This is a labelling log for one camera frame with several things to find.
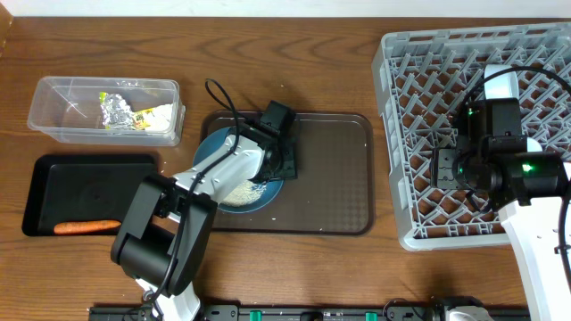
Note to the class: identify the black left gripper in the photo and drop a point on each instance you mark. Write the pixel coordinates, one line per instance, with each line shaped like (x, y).
(293, 171)

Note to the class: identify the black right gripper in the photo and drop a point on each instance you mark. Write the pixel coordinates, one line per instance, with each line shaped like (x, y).
(441, 174)

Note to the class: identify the dark blue plate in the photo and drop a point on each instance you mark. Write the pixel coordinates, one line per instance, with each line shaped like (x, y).
(210, 144)

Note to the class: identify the pile of white rice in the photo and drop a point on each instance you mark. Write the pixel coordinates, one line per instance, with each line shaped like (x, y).
(245, 194)

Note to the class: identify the white napkin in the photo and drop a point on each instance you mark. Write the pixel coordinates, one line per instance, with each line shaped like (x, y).
(159, 118)

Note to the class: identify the yellow snack wrapper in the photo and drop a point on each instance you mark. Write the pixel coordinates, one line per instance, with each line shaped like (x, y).
(139, 118)

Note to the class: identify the orange carrot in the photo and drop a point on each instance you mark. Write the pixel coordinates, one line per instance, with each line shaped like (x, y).
(85, 227)

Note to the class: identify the light blue cup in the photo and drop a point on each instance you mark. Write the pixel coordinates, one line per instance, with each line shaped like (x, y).
(532, 145)

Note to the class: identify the aluminium foil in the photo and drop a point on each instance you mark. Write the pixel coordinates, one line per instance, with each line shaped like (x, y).
(117, 114)

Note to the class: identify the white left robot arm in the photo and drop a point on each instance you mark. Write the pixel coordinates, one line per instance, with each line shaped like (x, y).
(163, 237)

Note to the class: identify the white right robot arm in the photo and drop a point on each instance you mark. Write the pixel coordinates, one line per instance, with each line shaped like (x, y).
(527, 187)

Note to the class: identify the grey dishwasher rack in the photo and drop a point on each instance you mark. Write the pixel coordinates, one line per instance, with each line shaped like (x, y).
(420, 79)

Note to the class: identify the brown serving tray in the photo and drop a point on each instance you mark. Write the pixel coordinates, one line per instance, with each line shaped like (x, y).
(334, 191)

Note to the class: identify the black tray bin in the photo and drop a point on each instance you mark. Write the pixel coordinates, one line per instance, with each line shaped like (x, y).
(88, 187)

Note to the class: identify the clear plastic bin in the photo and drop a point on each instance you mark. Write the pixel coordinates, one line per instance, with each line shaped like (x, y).
(68, 109)

